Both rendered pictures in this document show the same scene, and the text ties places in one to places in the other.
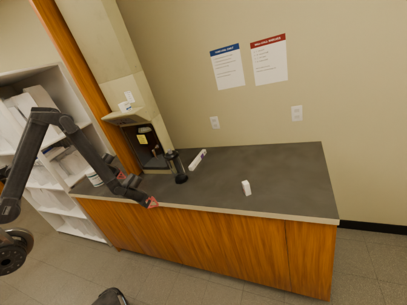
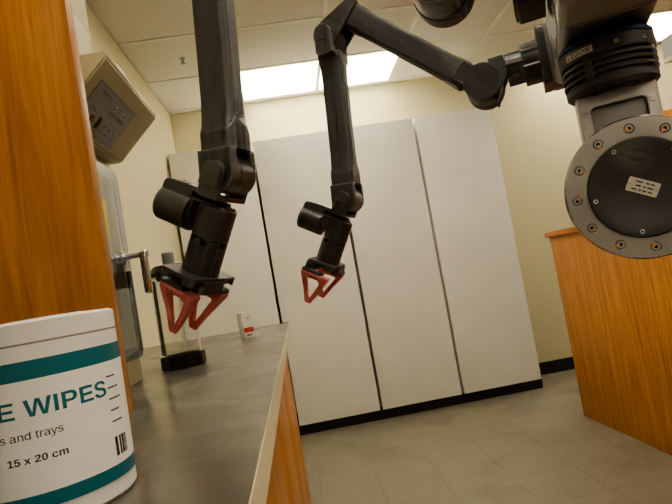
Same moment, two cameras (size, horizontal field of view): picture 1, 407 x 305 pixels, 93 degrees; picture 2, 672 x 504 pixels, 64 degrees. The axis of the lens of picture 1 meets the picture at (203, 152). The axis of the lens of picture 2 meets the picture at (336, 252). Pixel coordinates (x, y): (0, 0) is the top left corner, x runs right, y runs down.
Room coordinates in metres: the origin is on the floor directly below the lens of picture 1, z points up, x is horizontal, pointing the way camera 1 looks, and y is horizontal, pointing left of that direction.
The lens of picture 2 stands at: (1.60, 1.49, 1.08)
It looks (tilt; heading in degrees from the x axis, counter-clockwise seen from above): 3 degrees up; 235
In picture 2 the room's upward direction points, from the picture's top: 10 degrees counter-clockwise
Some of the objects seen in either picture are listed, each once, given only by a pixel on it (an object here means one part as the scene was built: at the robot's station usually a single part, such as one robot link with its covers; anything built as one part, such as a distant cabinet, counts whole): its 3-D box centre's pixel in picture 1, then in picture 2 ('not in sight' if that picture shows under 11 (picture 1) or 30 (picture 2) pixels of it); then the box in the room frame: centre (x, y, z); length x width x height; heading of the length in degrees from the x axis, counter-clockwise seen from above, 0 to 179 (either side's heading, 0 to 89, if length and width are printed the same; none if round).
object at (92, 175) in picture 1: (96, 175); (41, 410); (1.56, 0.97, 1.01); 0.13 x 0.13 x 0.15
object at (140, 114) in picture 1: (126, 118); (108, 116); (1.34, 0.44, 1.46); 0.32 x 0.12 x 0.10; 60
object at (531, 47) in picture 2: not in sight; (526, 64); (0.59, 0.84, 1.45); 0.09 x 0.08 x 0.12; 34
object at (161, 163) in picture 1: (146, 149); (102, 260); (1.38, 0.41, 1.19); 0.30 x 0.01 x 0.40; 60
